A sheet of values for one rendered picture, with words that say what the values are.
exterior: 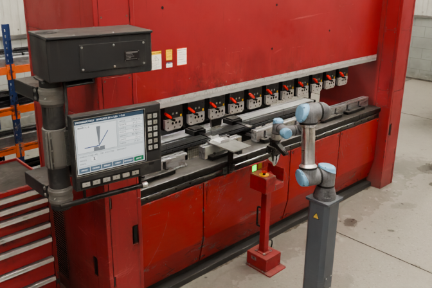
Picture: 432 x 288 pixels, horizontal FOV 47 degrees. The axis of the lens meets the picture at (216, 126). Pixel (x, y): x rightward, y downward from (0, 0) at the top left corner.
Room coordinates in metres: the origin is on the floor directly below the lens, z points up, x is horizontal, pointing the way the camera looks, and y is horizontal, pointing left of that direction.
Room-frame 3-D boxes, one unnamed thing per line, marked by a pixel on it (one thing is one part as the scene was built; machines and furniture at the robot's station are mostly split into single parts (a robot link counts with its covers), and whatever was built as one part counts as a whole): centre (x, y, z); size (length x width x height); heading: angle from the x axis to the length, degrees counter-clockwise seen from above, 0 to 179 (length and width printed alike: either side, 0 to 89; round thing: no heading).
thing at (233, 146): (3.42, -0.10, 1.00); 0.26 x 0.18 x 0.01; 43
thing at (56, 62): (2.30, 0.58, 1.53); 0.51 x 0.25 x 0.85; 126
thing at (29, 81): (2.44, 0.76, 1.66); 0.40 x 0.24 x 0.07; 133
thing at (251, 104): (3.78, -0.27, 1.26); 0.15 x 0.09 x 0.17; 133
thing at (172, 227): (3.94, -0.50, 0.41); 3.00 x 0.21 x 0.83; 133
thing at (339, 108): (4.39, -0.92, 0.92); 1.67 x 0.06 x 0.10; 133
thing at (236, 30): (3.97, -0.47, 1.74); 3.00 x 0.08 x 0.80; 133
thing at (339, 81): (4.61, -1.15, 1.26); 0.15 x 0.09 x 0.17; 133
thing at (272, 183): (3.41, -0.38, 0.75); 0.20 x 0.16 x 0.18; 134
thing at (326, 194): (3.03, -0.73, 0.82); 0.15 x 0.15 x 0.10
